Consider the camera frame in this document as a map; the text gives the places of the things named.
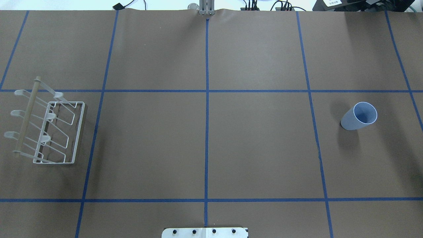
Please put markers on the light blue plastic cup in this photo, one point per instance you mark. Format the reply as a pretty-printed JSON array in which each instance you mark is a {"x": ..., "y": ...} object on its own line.
[{"x": 359, "y": 116}]

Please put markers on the aluminium frame post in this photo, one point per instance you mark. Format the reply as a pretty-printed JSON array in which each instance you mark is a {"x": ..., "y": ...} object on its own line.
[{"x": 206, "y": 7}]

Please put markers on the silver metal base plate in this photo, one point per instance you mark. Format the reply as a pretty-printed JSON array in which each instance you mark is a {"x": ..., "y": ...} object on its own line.
[{"x": 206, "y": 232}]

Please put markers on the white wire cup holder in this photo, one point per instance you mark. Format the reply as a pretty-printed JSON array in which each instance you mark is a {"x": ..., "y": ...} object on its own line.
[{"x": 49, "y": 126}]

